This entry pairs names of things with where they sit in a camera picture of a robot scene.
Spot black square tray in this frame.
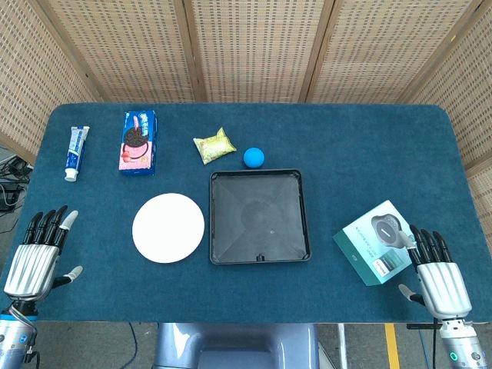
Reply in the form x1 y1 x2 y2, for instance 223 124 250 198
208 167 312 266

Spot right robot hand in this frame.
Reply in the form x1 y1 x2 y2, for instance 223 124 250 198
397 224 473 320

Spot blue table cloth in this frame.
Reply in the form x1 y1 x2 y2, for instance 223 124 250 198
0 101 492 324

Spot black cables bundle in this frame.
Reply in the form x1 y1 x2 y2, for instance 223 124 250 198
0 155 34 235

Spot white round plate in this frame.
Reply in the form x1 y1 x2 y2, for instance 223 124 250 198
131 193 205 264

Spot woven bamboo folding screen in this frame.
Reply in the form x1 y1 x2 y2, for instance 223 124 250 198
0 0 492 270

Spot blue-grey robot torso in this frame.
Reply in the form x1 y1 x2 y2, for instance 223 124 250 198
152 322 321 369

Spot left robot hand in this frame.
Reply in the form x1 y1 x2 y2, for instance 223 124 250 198
3 204 84 301

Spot blue pink cookie box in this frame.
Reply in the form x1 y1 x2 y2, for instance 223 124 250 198
118 110 158 178

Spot yellow-green snack packet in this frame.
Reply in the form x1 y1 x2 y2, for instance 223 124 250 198
192 127 238 166

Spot teal product box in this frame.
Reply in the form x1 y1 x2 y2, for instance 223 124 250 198
332 199 421 287

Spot blue ball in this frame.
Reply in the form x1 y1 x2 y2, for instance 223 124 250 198
243 147 266 170

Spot blue white toothpaste tube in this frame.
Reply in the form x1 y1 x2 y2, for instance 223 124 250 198
64 125 91 182

